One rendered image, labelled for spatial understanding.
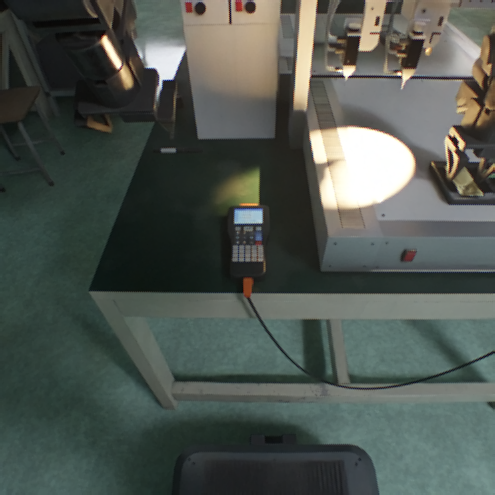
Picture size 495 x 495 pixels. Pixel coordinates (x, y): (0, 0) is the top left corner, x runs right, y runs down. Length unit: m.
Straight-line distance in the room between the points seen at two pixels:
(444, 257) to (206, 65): 0.68
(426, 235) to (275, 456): 0.68
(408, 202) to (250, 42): 0.51
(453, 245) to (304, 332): 0.89
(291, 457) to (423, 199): 0.71
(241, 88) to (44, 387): 1.25
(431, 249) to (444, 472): 0.90
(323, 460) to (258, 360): 0.50
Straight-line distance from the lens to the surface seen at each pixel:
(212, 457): 1.05
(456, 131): 0.73
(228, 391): 1.21
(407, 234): 0.65
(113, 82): 0.47
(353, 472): 1.07
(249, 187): 0.86
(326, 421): 1.35
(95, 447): 1.42
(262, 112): 1.00
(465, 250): 0.72
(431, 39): 0.81
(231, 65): 0.95
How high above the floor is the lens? 1.29
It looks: 48 degrees down
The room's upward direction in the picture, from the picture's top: 2 degrees counter-clockwise
